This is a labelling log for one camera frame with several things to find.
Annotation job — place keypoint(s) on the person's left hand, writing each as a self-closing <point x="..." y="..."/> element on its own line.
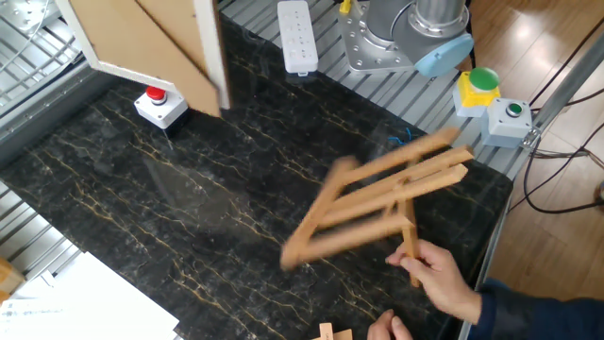
<point x="389" y="328"/>

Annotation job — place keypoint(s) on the right forearm dark blue sleeve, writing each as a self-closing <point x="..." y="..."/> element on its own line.
<point x="542" y="316"/>

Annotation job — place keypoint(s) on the small cardboard box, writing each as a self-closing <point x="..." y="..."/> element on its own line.
<point x="9" y="278"/>

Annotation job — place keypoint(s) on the yellow button box green button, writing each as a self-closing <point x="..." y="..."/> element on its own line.
<point x="476" y="94"/>

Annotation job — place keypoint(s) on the silver perforated aluminium plate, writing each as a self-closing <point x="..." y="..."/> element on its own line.
<point x="28" y="11"/>

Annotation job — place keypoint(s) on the wooden tabletop easel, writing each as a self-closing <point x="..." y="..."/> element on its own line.
<point x="358" y="208"/>

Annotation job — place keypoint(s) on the aluminium table edge profile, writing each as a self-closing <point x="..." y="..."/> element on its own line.
<point x="491" y="245"/>

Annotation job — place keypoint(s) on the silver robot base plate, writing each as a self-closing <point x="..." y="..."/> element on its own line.
<point x="358" y="47"/>

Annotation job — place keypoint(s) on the white button box red button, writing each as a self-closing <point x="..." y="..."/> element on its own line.
<point x="162" y="111"/>

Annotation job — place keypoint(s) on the aluminium frame post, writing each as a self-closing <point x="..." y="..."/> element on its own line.
<point x="566" y="82"/>

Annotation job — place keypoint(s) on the printed text paper sheet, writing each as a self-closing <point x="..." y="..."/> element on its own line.
<point x="38" y="321"/>

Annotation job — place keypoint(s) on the silver grey UR5 robot arm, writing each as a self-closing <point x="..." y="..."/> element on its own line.
<point x="424" y="33"/>

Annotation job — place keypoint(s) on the black tripod stand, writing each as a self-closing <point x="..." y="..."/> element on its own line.
<point x="472" y="23"/>

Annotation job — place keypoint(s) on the grey button box green button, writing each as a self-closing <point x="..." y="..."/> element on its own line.
<point x="507" y="123"/>

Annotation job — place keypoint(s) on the white power strip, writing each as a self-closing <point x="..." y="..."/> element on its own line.
<point x="297" y="38"/>

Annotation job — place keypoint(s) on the white paper stack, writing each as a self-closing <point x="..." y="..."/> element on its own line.
<point x="108" y="302"/>

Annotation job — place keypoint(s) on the wooden photo frame green print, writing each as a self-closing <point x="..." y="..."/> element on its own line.
<point x="118" y="42"/>

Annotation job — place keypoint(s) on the person's right hand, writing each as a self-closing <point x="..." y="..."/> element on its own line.
<point x="443" y="283"/>

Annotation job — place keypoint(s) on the small wooden block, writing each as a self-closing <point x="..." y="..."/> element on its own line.
<point x="325" y="333"/>

